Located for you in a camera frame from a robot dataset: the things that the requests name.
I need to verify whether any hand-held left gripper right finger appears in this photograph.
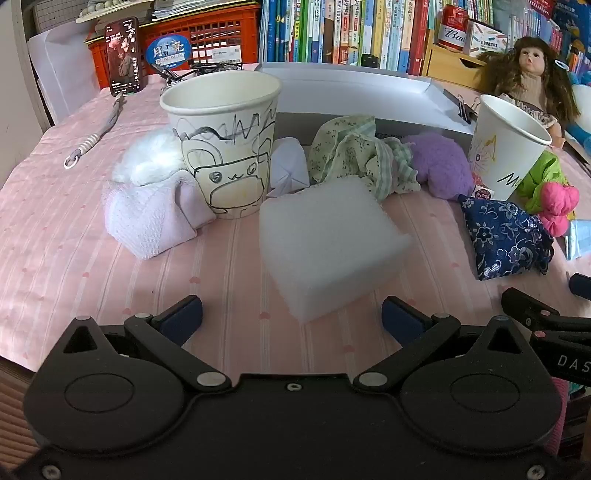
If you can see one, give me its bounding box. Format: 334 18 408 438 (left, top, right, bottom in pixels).
352 295 533 394

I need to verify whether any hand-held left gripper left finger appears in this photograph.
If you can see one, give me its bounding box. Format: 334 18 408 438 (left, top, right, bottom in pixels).
60 295 232 394

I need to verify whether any navy floral pouch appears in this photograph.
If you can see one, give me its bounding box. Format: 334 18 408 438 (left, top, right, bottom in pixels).
461 195 555 281

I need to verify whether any pink and green plush flower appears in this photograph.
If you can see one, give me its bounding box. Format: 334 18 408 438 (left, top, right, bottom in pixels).
515 150 580 238

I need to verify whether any pale pink towel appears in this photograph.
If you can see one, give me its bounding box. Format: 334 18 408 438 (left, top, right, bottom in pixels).
102 168 218 260

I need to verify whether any white foam block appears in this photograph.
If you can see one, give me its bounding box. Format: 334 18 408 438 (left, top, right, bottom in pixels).
259 187 414 324

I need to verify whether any purple fluffy plush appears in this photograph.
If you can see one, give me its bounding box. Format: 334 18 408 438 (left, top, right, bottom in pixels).
404 131 476 201

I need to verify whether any white fluffy ball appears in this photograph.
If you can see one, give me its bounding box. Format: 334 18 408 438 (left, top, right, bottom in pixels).
112 127 188 186

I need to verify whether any green floral cloth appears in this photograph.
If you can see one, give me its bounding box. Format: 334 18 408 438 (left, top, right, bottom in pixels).
307 114 422 203

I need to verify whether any small white paper piece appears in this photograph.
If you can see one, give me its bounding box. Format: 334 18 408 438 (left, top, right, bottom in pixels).
267 136 311 198

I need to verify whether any grey shallow cardboard box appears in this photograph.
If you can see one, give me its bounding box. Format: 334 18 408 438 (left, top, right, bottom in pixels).
254 61 476 144

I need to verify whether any pink striped tablecloth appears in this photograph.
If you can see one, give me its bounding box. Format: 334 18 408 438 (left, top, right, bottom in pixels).
0 62 591 416

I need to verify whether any paper cup with bear drawing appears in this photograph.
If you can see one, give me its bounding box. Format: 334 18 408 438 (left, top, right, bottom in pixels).
159 71 283 220

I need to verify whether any paper cup with yellow drawing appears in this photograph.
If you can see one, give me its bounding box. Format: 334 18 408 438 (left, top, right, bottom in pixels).
467 93 553 201

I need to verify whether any black binder clip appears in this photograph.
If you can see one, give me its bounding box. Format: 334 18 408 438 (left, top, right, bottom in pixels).
443 90 481 125

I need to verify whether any blue and white plush toy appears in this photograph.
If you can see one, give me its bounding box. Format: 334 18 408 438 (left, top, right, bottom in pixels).
554 58 591 153

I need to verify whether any doll with brown hair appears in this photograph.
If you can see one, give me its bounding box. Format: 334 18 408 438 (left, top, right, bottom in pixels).
478 36 583 148

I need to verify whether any wooden drawer box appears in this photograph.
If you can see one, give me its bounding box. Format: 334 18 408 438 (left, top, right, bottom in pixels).
421 32 502 90

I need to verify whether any blue printed carton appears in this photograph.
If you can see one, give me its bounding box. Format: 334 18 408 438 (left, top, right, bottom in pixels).
551 0 591 51

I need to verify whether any white printed carton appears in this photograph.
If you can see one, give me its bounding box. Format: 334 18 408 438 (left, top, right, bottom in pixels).
463 18 509 58

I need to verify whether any round blue badge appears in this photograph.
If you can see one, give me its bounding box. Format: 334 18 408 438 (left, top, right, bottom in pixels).
146 34 188 70

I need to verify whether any smartphone with lit screen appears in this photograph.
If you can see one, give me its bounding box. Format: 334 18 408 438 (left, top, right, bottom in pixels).
104 16 143 97

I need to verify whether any red beverage can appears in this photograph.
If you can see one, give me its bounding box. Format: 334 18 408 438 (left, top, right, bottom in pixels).
436 4 470 51

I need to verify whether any red plastic crate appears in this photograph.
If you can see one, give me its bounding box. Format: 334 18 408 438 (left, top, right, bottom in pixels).
84 7 262 90

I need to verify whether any row of colourful books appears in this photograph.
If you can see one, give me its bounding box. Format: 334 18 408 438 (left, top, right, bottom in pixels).
259 0 591 77

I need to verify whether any stack of books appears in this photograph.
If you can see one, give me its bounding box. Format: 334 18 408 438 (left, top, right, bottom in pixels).
152 0 262 24

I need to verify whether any tan beaded mat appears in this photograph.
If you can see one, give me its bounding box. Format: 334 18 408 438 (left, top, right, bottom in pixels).
75 0 155 24

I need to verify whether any grey striped lanyard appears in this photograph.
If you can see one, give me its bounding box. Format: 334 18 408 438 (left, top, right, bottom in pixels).
64 93 126 169

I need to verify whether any black metal wire object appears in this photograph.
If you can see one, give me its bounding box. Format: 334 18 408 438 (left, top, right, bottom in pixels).
152 61 243 86

